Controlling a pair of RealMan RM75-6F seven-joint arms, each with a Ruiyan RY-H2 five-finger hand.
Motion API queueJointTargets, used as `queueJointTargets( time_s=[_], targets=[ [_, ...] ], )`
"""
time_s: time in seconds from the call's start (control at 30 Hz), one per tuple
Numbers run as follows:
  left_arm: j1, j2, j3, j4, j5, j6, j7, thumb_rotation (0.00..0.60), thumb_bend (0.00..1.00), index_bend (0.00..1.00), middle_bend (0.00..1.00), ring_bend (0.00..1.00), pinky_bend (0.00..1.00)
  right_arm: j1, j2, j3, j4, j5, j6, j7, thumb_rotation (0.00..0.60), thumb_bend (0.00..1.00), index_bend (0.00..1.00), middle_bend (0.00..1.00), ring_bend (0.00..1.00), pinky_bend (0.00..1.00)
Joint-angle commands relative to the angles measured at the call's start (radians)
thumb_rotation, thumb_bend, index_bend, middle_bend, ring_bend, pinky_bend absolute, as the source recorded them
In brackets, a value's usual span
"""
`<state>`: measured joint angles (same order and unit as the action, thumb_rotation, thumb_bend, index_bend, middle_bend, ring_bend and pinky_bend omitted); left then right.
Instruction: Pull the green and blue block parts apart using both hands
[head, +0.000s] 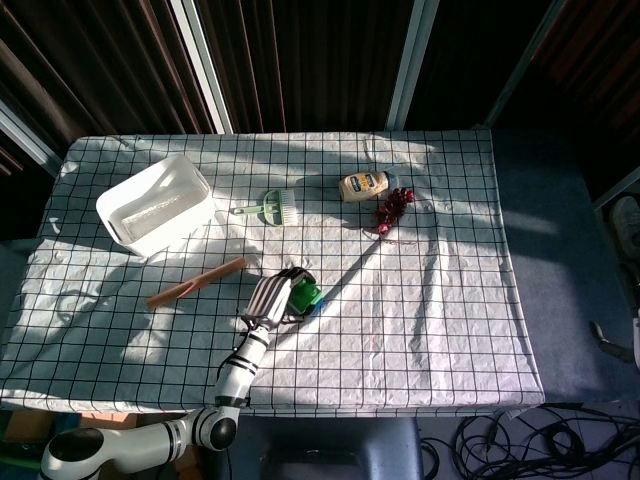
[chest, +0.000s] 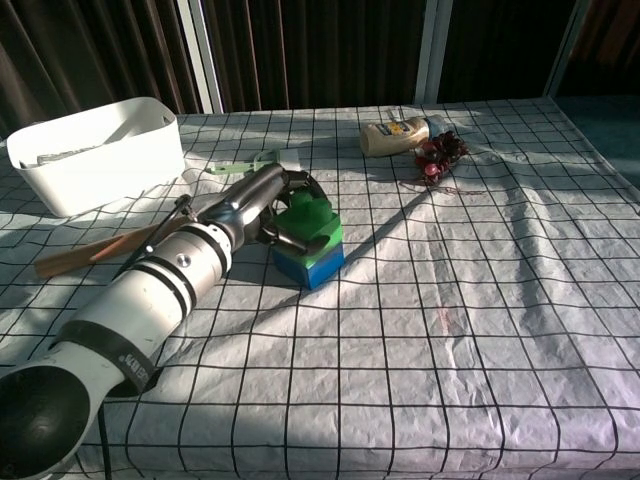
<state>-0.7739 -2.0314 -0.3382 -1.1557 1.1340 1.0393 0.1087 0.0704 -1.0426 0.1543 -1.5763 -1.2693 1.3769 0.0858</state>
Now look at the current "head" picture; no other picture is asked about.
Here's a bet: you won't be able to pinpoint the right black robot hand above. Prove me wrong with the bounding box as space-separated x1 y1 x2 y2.
589 319 635 360

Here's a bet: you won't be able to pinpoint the brown wooden stick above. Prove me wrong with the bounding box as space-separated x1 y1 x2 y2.
146 256 248 309

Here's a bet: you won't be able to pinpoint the light green dustpan brush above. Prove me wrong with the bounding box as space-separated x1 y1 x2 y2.
229 188 300 228

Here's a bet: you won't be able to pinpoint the white black-grid tablecloth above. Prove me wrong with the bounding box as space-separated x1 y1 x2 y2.
0 130 546 419

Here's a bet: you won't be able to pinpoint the black floor cable tangle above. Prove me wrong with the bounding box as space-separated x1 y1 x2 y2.
419 403 640 480

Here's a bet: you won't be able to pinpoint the small green object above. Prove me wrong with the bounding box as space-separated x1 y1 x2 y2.
284 276 323 316

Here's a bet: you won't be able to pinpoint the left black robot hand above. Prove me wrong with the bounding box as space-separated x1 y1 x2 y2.
241 267 317 331

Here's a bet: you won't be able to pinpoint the dark grey chair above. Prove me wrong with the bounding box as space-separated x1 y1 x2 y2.
234 416 426 480

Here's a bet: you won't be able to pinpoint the white window frame post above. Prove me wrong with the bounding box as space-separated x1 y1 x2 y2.
384 0 441 131
482 0 567 127
168 0 235 135

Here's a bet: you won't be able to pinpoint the cream mayonnaise squeeze bottle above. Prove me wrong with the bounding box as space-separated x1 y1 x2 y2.
338 170 400 204

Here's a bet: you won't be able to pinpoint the brown cardboard box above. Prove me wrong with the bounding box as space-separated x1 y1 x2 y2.
0 409 146 444

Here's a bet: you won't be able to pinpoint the white plastic storage bin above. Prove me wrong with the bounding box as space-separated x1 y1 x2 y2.
95 153 217 258

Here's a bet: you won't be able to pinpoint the dark brown curtain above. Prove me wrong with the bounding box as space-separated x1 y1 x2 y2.
0 0 640 196

